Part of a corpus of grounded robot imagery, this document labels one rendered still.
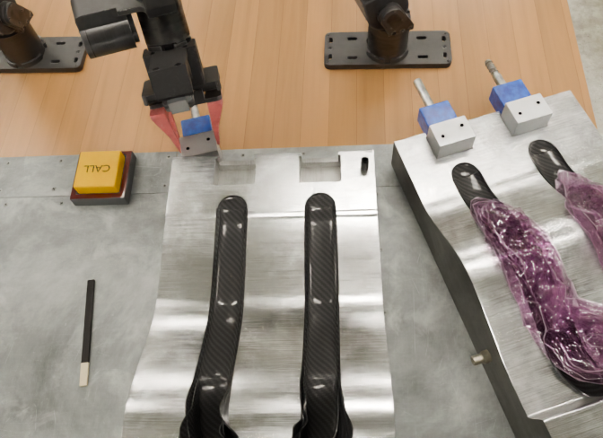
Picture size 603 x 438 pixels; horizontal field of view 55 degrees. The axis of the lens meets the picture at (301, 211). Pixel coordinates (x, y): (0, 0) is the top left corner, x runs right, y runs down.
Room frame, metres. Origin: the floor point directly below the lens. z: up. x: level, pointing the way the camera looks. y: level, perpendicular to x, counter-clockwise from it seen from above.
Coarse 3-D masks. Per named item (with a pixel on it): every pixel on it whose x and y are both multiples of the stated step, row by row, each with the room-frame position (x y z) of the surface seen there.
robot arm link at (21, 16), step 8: (0, 8) 0.71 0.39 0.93; (8, 8) 0.71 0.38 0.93; (16, 8) 0.73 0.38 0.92; (24, 8) 0.75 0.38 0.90; (0, 16) 0.71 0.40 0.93; (8, 16) 0.71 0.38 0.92; (16, 16) 0.72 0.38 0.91; (24, 16) 0.74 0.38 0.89; (8, 24) 0.70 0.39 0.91; (16, 24) 0.71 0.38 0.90; (24, 24) 0.73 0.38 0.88
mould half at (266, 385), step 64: (192, 192) 0.38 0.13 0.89; (256, 192) 0.37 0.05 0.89; (320, 192) 0.36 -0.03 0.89; (192, 256) 0.30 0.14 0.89; (256, 256) 0.28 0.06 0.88; (192, 320) 0.22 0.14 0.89; (256, 320) 0.21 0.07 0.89; (384, 320) 0.18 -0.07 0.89; (256, 384) 0.13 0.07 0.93; (384, 384) 0.11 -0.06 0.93
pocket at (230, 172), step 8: (216, 160) 0.43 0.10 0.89; (216, 168) 0.42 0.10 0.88; (224, 168) 0.43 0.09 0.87; (232, 168) 0.42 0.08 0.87; (240, 168) 0.42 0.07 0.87; (248, 168) 0.42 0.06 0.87; (216, 176) 0.41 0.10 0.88; (224, 176) 0.42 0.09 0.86; (232, 176) 0.41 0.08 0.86; (240, 176) 0.41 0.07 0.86; (248, 176) 0.41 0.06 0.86; (216, 184) 0.40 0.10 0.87; (224, 184) 0.40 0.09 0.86; (232, 184) 0.40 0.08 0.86; (240, 184) 0.40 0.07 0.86
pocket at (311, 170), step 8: (304, 160) 0.42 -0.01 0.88; (312, 160) 0.41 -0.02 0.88; (320, 160) 0.41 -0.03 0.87; (328, 160) 0.41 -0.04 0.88; (336, 160) 0.41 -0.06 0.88; (304, 168) 0.41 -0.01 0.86; (312, 168) 0.41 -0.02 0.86; (320, 168) 0.41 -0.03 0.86; (328, 168) 0.41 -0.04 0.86; (336, 168) 0.40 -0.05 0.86; (304, 176) 0.40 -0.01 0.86; (312, 176) 0.40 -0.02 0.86; (320, 176) 0.39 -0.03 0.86; (328, 176) 0.39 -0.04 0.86; (336, 176) 0.39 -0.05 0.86
